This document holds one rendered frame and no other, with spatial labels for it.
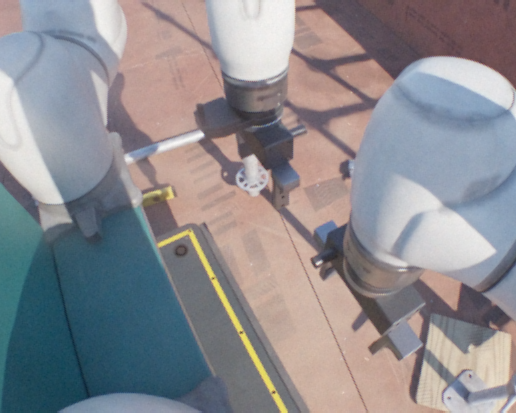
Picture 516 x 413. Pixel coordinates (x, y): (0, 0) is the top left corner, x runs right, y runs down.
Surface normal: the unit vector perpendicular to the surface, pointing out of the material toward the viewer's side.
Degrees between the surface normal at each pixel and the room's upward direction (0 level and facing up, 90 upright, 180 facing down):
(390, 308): 0
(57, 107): 78
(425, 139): 71
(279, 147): 90
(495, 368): 0
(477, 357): 0
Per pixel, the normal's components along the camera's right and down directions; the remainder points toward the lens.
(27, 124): 0.45, 0.55
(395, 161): -0.84, 0.35
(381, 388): -0.05, -0.56
